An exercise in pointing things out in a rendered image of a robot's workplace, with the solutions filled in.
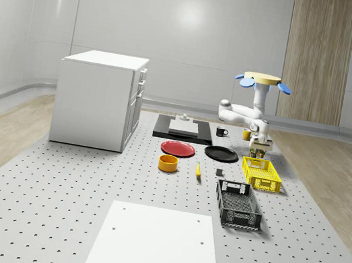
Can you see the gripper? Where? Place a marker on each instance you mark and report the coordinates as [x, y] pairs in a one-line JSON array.
[[261, 146]]

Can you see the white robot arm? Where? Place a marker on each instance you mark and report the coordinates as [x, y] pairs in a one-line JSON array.
[[240, 112]]

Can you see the yellow mug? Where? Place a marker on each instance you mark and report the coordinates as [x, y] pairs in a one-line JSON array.
[[246, 134]]

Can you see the yellow basket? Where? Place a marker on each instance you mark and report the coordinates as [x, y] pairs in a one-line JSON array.
[[260, 182]]

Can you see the black plate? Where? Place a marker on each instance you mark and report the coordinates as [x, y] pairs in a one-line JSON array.
[[221, 154]]

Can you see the black mug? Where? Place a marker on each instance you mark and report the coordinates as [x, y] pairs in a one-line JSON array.
[[220, 132]]

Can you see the grey cube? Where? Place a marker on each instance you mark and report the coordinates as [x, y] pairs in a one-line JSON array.
[[220, 172]]

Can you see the banana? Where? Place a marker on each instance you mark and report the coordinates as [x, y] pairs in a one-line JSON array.
[[198, 170]]

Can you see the dark grey basket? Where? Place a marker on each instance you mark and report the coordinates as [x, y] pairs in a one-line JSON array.
[[236, 216]]

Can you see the red plate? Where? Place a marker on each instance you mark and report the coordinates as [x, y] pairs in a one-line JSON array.
[[178, 148]]

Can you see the yellow bowl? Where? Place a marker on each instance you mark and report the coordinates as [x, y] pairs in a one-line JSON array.
[[167, 165]]

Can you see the black stove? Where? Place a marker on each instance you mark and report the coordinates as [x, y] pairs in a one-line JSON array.
[[163, 129]]

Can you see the white board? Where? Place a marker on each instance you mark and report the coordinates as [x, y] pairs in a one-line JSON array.
[[156, 249]]

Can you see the white cabinet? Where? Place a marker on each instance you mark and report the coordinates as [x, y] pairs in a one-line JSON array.
[[92, 104]]

